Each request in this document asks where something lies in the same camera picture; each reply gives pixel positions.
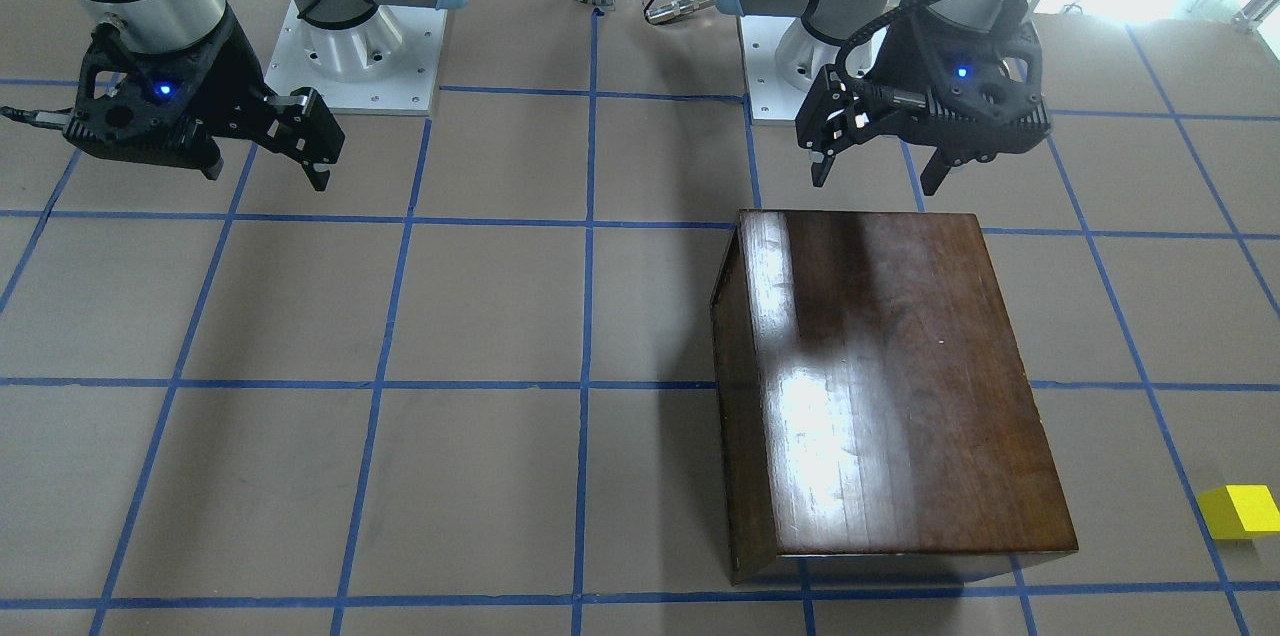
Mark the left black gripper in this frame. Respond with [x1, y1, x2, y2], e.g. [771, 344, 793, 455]
[795, 0, 1053, 197]

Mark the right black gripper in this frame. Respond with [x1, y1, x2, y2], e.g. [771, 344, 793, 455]
[61, 10, 346, 191]

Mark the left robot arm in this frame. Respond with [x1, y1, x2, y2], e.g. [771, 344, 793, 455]
[716, 0, 1052, 195]

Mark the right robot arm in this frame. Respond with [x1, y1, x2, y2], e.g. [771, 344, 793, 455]
[3, 0, 468, 191]

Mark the dark wooden drawer box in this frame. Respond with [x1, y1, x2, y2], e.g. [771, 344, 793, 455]
[710, 209, 1079, 584]

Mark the yellow block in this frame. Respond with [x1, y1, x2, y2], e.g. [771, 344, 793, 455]
[1196, 484, 1279, 540]

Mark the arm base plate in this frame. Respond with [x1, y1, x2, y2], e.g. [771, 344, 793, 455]
[265, 3, 451, 116]
[739, 15, 840, 125]

